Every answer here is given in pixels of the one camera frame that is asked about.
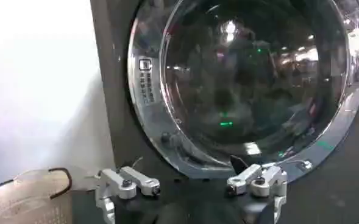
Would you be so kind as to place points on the round glass dryer door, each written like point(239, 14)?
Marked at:
point(243, 79)

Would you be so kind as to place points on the grey dryer machine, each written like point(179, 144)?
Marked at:
point(121, 134)

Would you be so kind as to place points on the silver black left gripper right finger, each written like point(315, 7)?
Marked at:
point(267, 181)

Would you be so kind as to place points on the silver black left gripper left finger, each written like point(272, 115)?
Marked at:
point(118, 183)

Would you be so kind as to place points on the printed label on door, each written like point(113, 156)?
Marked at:
point(146, 80)

